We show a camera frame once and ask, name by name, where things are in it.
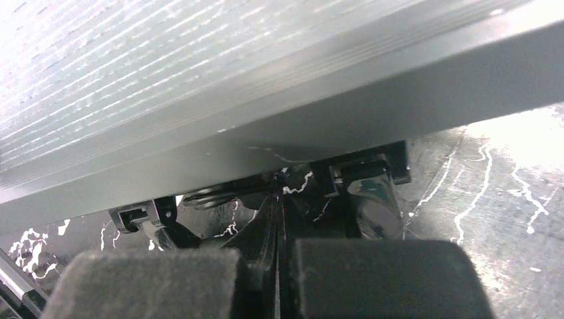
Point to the black foam-lined poker case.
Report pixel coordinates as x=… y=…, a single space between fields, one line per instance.
x=246 y=125

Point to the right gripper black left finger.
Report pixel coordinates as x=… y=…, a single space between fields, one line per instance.
x=192 y=283

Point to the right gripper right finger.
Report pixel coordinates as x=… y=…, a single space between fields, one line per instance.
x=355 y=278

